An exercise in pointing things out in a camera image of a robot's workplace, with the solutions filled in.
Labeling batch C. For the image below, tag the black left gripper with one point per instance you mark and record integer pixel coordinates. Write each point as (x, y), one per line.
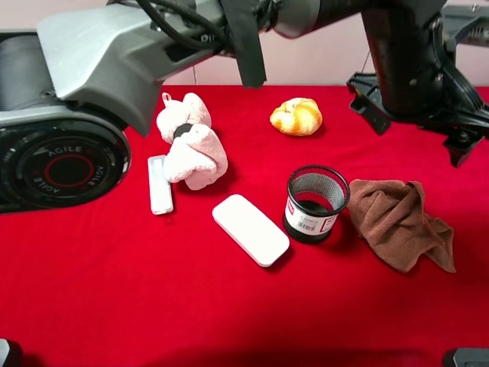
(413, 45)

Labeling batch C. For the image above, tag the brown microfiber cloth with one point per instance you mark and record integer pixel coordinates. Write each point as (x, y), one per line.
(390, 216)

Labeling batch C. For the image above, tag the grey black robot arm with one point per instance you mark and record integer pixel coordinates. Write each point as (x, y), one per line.
(70, 87)

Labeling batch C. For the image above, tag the dark object bottom right corner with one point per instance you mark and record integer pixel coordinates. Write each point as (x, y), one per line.
(466, 357)

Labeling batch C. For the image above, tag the orange white bread roll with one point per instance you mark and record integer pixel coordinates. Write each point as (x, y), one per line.
(297, 117)

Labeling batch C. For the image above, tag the black mesh pen holder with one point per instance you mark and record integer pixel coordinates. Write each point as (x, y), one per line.
(316, 195)

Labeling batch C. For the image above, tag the red velvet tablecloth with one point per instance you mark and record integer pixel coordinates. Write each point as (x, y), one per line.
(110, 284)

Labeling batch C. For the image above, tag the white rounded flat case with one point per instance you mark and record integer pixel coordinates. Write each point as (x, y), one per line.
(251, 229)

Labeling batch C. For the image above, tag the pink fluffy towel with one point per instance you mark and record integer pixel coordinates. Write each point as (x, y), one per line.
(196, 154)

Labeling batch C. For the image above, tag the light blue flat box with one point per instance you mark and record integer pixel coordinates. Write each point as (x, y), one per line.
(161, 199)

